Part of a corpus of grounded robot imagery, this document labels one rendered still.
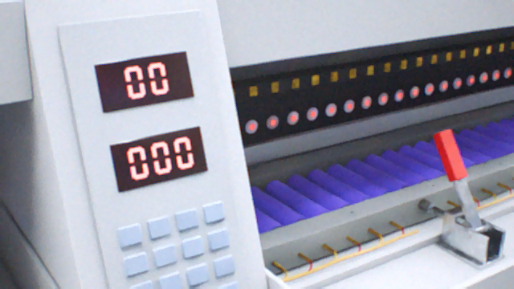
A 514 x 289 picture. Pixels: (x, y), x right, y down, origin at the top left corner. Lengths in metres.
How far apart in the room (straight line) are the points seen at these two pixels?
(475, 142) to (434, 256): 0.19
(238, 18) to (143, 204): 0.11
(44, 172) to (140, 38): 0.08
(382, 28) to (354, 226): 0.14
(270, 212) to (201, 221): 0.17
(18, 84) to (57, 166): 0.04
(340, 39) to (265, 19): 0.06
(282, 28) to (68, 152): 0.14
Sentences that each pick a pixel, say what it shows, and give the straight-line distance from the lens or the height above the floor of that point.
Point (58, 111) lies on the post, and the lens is 0.30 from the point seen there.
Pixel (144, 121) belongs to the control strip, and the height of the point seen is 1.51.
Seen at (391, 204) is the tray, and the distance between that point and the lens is 0.49.
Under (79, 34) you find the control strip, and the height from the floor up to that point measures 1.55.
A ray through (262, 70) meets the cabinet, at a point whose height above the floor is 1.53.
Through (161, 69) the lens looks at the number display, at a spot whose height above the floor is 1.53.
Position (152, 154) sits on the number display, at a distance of 0.31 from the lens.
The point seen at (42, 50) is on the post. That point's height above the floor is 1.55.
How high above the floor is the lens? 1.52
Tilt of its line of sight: 5 degrees down
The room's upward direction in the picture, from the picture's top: 10 degrees counter-clockwise
